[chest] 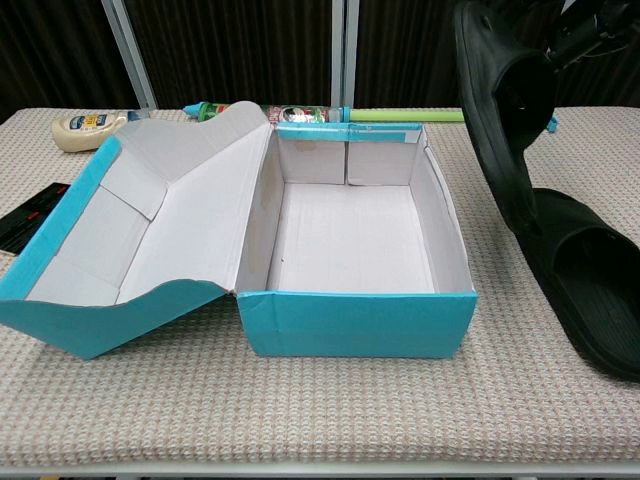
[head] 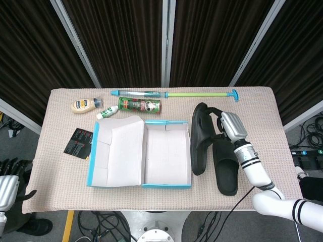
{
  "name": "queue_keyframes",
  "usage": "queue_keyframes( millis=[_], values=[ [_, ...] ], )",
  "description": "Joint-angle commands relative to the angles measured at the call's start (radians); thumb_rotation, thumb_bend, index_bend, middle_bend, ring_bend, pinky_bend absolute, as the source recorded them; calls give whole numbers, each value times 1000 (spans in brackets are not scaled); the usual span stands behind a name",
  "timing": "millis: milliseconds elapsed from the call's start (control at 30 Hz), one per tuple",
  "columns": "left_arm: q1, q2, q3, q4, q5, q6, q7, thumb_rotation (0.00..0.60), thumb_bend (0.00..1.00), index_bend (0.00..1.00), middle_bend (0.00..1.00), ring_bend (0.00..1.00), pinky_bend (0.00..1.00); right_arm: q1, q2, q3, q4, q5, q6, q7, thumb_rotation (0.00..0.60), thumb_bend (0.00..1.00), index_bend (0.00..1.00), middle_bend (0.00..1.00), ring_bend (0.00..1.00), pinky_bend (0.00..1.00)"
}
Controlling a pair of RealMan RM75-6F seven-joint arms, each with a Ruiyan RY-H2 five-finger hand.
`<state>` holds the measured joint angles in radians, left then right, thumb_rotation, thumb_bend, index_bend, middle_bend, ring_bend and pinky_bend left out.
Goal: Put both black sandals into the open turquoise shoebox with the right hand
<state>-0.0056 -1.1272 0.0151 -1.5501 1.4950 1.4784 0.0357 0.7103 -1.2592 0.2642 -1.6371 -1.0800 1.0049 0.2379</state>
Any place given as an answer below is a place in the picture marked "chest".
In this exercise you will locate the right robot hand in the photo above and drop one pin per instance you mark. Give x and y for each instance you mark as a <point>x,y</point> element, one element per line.
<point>585,30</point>

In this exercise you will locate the black slipper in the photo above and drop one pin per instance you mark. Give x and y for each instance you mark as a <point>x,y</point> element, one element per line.
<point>565,220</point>
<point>480,100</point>

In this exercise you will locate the light blue shoe box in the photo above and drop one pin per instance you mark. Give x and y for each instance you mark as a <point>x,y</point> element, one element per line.
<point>350,225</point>

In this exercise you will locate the blue green water pump toy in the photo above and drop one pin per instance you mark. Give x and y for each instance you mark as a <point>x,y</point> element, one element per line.
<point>400,116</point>

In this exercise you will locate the green chips can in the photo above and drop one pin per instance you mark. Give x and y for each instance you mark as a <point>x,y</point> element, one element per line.
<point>300,115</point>

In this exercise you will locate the beige woven table cloth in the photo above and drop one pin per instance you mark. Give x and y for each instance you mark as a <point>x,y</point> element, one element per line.
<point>300,410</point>

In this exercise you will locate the mayonnaise squeeze bottle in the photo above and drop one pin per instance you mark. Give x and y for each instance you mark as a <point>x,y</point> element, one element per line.
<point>85,130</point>

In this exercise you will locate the black printed card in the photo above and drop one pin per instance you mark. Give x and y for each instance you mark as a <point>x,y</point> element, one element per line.
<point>30,220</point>

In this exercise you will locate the aluminium partition post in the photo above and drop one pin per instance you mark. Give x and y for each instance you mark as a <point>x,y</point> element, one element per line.
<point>127,55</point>
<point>345,50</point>

